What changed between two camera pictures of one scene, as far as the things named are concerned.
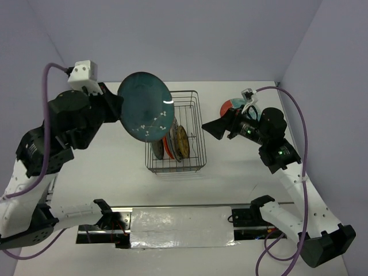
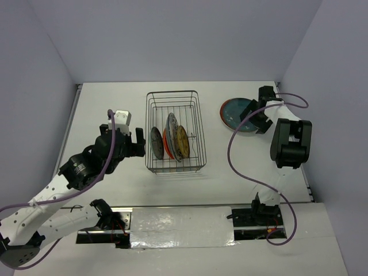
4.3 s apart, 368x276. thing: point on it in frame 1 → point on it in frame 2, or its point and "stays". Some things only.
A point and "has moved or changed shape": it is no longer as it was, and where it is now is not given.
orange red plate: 167,148 stays
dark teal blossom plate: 148,108 has moved or changed shape
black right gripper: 217,127 → 262,126
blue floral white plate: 173,140 stays
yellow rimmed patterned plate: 183,143 stays
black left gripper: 114,101 → 135,149
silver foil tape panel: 183,227 stays
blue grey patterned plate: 158,146 stays
